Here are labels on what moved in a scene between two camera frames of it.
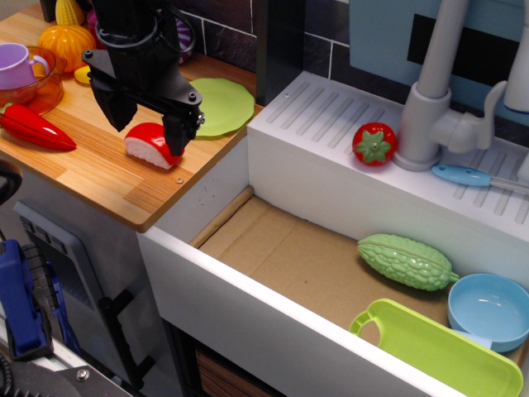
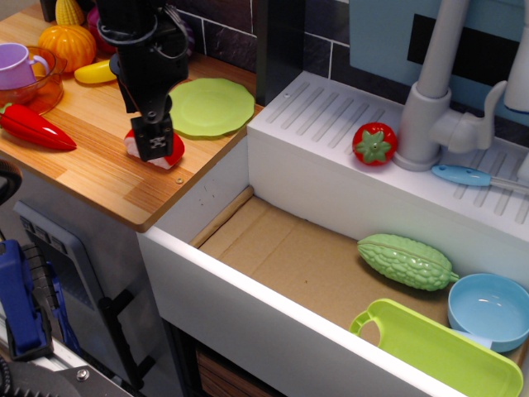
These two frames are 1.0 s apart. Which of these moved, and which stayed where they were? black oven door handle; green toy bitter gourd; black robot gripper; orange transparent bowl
Moved: black robot gripper
Stayed: black oven door handle; orange transparent bowl; green toy bitter gourd
